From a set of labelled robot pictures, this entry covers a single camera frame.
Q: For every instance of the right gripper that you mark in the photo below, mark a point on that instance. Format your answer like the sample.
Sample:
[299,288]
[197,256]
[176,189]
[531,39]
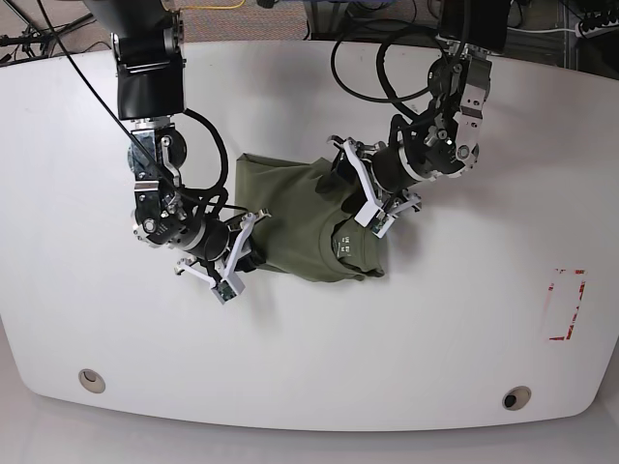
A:
[223,248]

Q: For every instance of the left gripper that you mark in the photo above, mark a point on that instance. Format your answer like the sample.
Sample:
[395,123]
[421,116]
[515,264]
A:
[383,173]

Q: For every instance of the olive green T-shirt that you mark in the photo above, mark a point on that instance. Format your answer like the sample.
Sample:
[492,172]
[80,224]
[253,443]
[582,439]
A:
[307,234]

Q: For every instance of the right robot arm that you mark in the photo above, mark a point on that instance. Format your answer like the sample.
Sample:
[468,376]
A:
[147,45]

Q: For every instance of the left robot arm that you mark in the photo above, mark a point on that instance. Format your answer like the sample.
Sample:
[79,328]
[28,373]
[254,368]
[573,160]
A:
[442,140]

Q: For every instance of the red tape rectangle marking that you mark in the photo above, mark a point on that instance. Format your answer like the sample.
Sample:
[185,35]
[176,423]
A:
[564,298]

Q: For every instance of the white power strip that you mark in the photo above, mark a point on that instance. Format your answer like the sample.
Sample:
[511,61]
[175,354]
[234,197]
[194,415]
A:
[596,24]

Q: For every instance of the black tripod stand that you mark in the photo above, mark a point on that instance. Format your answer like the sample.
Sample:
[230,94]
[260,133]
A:
[34,43]

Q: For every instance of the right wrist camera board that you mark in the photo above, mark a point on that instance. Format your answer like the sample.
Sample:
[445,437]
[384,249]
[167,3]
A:
[228,288]

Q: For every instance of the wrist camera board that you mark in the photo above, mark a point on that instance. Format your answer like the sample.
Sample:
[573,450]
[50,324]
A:
[228,288]
[373,218]

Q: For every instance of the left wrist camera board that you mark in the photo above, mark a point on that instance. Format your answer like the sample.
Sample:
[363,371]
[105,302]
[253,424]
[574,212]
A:
[373,218]

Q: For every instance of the left table cable grommet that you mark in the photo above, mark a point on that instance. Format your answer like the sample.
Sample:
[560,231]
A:
[91,381]

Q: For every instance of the table cable grommet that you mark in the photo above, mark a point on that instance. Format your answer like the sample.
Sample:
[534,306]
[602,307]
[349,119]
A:
[91,381]
[516,398]

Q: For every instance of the right table cable grommet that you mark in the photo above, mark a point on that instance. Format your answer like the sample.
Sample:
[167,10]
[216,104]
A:
[516,398]

